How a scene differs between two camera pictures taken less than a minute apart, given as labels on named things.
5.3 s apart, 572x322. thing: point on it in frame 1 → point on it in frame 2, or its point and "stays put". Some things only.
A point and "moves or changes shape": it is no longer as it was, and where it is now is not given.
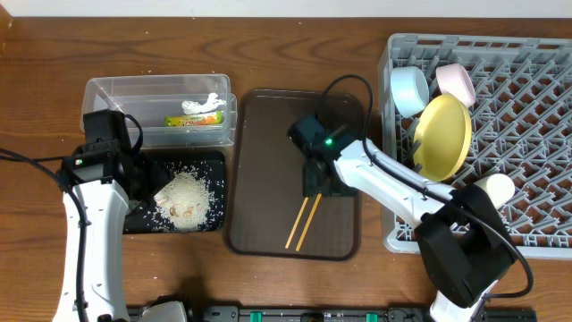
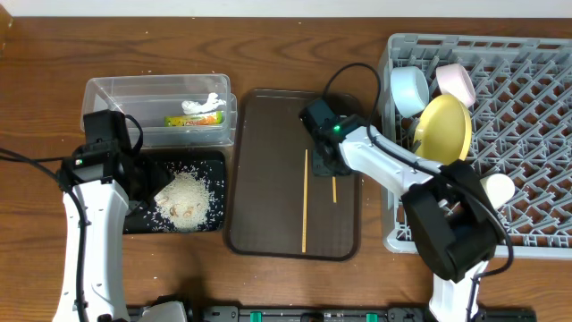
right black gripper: x=315 y=180 → x=326 y=158
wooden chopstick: x=295 y=226 → x=305 y=201
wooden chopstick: x=308 y=222 moves or changes shape
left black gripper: x=158 y=174 stays put
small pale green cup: x=500 y=188 stays put
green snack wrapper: x=194 y=120 stays put
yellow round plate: x=441 y=137 stays put
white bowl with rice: x=453 y=79 stays put
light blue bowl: x=410 y=89 stays put
